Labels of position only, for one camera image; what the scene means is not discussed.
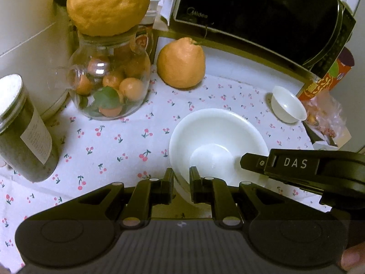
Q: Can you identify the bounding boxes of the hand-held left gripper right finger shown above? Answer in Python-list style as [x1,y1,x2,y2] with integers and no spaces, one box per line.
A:
[189,166,289,229]

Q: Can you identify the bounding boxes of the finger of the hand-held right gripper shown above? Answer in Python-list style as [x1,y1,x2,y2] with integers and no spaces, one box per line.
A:
[240,152,271,178]

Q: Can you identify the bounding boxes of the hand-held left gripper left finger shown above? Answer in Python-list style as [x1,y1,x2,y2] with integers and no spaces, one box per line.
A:
[77,167,175,230]

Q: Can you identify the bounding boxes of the white bowl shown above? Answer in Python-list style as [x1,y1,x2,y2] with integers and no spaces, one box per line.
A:
[169,108,270,204]

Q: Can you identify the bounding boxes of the person's right hand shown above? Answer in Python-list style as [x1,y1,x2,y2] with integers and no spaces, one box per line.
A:
[342,243,365,272]

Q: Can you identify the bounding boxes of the clear plastic snack bag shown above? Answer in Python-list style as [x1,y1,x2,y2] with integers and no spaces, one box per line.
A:
[302,91,352,150]

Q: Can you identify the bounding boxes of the cherry print tablecloth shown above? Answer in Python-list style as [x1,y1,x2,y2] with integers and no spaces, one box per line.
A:
[0,66,326,266]

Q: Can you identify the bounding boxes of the small white cup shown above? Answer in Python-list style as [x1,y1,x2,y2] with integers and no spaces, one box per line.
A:
[270,85,308,124]

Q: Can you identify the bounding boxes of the pile of small mandarins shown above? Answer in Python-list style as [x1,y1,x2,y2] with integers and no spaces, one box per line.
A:
[75,38,151,118]

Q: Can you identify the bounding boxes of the green leaf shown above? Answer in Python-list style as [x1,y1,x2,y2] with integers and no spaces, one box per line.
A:
[94,87,124,109]

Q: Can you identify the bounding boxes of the pear-shaped orange citrus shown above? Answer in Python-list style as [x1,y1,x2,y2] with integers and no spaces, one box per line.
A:
[156,37,206,89]

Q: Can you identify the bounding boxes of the glass jar of small oranges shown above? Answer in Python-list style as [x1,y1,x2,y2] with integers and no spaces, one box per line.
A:
[54,24,154,121]

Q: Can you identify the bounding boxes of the clear jar of dark tea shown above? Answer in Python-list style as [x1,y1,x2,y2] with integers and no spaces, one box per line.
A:
[0,74,59,183]

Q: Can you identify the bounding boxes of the black microwave oven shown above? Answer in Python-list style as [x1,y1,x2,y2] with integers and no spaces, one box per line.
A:
[169,0,357,72]

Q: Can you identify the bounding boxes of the stack of white cups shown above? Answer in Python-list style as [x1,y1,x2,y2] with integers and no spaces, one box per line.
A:
[146,0,162,17]

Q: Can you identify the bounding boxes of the large rough orange citrus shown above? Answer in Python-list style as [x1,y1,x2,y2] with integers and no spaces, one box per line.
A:
[66,0,151,37]

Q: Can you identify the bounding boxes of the white kitchen appliance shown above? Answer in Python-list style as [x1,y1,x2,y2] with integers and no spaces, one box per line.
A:
[0,0,73,120]

